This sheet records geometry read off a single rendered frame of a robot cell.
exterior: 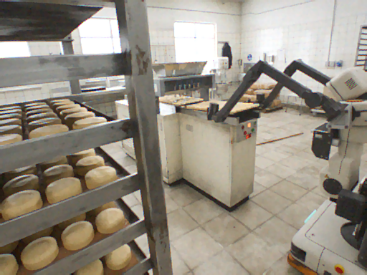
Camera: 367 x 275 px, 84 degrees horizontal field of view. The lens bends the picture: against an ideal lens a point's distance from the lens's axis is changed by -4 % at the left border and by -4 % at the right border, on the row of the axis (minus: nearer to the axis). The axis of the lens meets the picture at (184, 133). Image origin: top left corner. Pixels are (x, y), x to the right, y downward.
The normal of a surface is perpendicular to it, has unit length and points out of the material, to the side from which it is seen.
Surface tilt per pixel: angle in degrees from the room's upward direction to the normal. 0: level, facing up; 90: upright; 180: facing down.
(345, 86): 90
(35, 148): 90
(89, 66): 90
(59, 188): 0
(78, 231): 0
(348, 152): 90
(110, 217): 0
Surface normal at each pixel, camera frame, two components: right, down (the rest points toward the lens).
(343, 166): -0.78, 0.24
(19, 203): -0.05, -0.95
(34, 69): 0.62, 0.22
